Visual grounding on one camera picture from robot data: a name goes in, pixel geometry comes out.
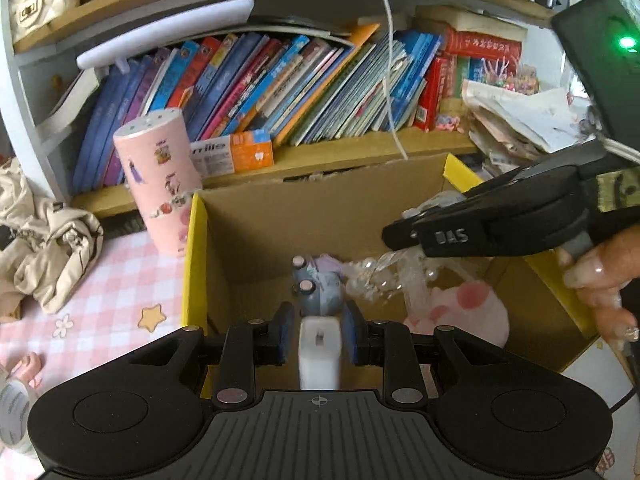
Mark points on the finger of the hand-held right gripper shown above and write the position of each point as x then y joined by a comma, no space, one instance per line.
450,237
400,235

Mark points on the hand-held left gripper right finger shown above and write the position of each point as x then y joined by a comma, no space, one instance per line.
350,332

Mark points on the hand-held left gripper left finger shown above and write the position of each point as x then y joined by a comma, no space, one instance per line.
286,332

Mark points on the clear ribbon with pearls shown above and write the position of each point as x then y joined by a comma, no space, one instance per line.
400,270

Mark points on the pink plush toy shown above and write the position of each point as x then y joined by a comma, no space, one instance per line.
475,310

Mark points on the yellow cardboard box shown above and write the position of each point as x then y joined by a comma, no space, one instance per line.
250,240

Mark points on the person's right hand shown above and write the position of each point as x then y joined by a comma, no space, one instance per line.
610,280

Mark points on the stack of papers and booklets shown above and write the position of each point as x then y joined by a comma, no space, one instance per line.
520,115

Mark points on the wooden bookshelf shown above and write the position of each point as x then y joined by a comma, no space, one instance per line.
300,160

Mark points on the pink checked tablecloth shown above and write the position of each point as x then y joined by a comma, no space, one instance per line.
125,280

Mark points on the thick red book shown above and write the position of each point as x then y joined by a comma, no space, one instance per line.
480,47

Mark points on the orange white carton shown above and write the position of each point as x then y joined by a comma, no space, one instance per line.
240,152

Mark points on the pink cylinder canister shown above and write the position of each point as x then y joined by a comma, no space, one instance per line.
155,175

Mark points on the row of colourful books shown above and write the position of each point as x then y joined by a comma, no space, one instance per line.
250,85

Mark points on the cream cloth bag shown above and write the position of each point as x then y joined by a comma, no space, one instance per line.
45,240

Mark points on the white lamp bar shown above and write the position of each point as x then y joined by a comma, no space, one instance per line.
165,30

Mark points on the grey open book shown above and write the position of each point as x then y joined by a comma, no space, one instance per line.
70,105

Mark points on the white quilted purse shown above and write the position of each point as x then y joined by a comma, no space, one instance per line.
40,0

